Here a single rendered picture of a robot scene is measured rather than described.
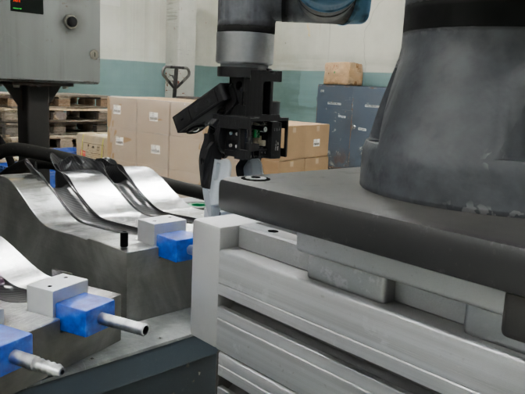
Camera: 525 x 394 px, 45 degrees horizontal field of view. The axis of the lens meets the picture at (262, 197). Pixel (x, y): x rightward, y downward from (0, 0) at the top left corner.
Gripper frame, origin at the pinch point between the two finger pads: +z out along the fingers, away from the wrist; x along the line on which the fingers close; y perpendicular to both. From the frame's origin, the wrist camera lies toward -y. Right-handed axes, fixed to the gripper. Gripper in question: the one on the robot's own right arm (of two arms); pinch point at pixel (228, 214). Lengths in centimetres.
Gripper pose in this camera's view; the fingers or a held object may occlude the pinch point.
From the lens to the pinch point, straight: 88.8
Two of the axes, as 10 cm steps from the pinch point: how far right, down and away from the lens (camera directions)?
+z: -0.4, 9.8, 1.7
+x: 7.0, -0.9, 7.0
